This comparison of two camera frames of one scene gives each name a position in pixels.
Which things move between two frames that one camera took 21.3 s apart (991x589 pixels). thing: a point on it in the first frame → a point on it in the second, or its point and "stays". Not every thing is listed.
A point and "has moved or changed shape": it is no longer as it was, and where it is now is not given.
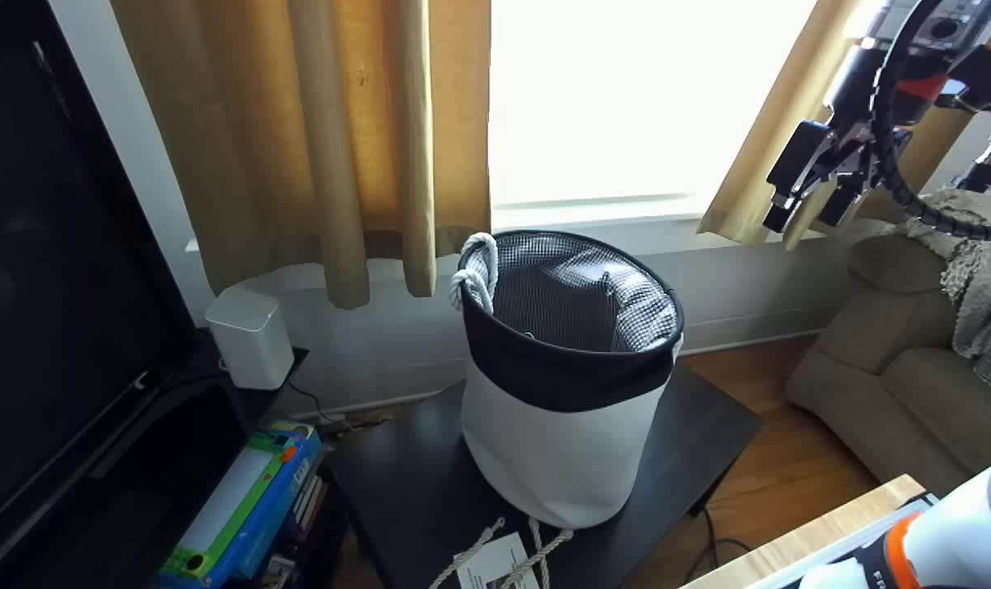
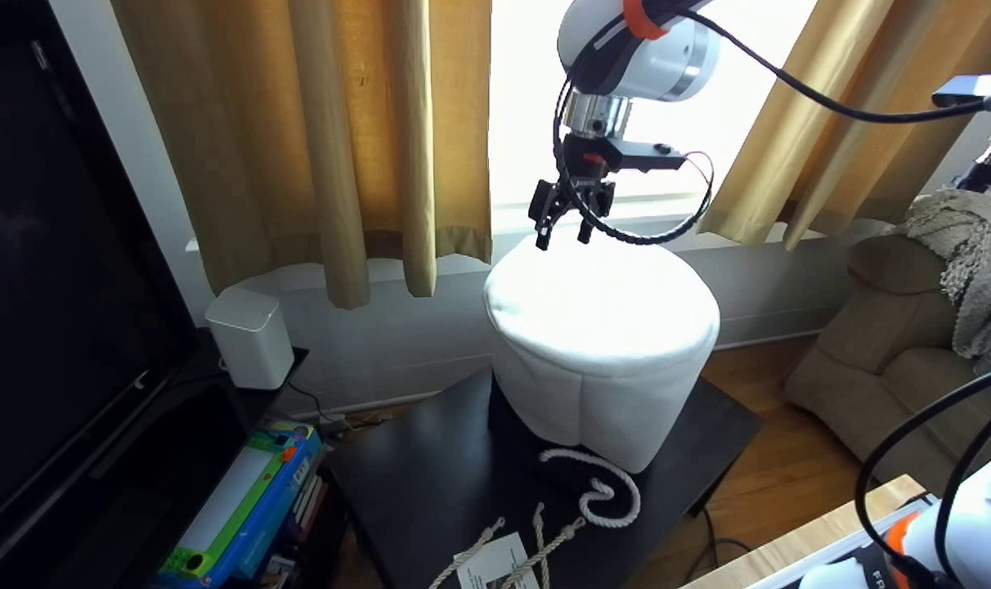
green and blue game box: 251,515 stays
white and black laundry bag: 567,367 has moved or changed shape
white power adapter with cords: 505,562 stays
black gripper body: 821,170 → 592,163
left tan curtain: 330,134 stays
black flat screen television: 80,306 stays
